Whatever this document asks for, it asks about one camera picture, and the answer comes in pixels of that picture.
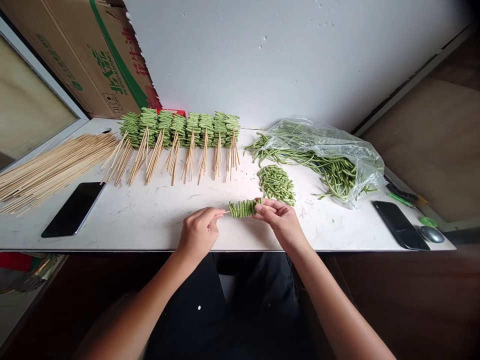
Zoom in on person's right hand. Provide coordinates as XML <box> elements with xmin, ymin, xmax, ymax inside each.
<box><xmin>254</xmin><ymin>197</ymin><xmax>307</xmax><ymax>249</ymax></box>

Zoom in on person's left hand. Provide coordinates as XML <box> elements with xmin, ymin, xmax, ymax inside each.
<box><xmin>178</xmin><ymin>206</ymin><xmax>227</xmax><ymax>257</ymax></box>

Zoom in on half-filled green bean skewer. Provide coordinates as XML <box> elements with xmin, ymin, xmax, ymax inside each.
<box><xmin>170</xmin><ymin>197</ymin><xmax>264</xmax><ymax>226</ymax></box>

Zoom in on heap of cut bean pieces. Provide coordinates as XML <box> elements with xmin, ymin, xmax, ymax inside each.
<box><xmin>256</xmin><ymin>164</ymin><xmax>298</xmax><ymax>208</ymax></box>

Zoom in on bunch of long green beans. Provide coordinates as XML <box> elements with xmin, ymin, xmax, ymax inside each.
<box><xmin>243</xmin><ymin>121</ymin><xmax>380</xmax><ymax>202</ymax></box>

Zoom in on person's body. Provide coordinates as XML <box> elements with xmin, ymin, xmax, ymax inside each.
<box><xmin>145</xmin><ymin>251</ymin><xmax>335</xmax><ymax>360</ymax></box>

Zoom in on row of finished bean skewers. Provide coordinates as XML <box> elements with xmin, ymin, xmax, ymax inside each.
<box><xmin>100</xmin><ymin>107</ymin><xmax>242</xmax><ymax>188</ymax></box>

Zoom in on clear plastic bag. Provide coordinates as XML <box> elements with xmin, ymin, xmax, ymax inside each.
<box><xmin>262</xmin><ymin>118</ymin><xmax>387</xmax><ymax>210</ymax></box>

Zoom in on black smartphone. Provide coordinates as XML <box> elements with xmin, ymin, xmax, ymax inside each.
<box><xmin>371</xmin><ymin>200</ymin><xmax>432</xmax><ymax>252</ymax></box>
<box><xmin>40</xmin><ymin>181</ymin><xmax>107</xmax><ymax>239</ymax></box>

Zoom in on grey computer mouse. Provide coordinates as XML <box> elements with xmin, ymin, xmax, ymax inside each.
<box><xmin>418</xmin><ymin>224</ymin><xmax>446</xmax><ymax>244</ymax></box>

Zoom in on pile of bare bamboo sticks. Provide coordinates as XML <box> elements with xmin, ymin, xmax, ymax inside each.
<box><xmin>0</xmin><ymin>131</ymin><xmax>122</xmax><ymax>218</ymax></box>

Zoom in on brown wooden panel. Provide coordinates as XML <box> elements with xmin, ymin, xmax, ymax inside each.
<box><xmin>354</xmin><ymin>69</ymin><xmax>480</xmax><ymax>228</ymax></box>

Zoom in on colourful bag under table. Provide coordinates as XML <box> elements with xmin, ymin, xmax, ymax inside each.
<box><xmin>0</xmin><ymin>251</ymin><xmax>69</xmax><ymax>295</ymax></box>

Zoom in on grey-framed window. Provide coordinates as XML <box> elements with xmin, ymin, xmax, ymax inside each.
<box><xmin>0</xmin><ymin>16</ymin><xmax>92</xmax><ymax>174</ymax></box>

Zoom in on brown cardboard box green print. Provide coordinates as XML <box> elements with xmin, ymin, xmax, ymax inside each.
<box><xmin>0</xmin><ymin>0</ymin><xmax>161</xmax><ymax>121</ymax></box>

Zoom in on green-handled scissors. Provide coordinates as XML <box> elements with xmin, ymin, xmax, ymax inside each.
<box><xmin>385</xmin><ymin>182</ymin><xmax>429</xmax><ymax>209</ymax></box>

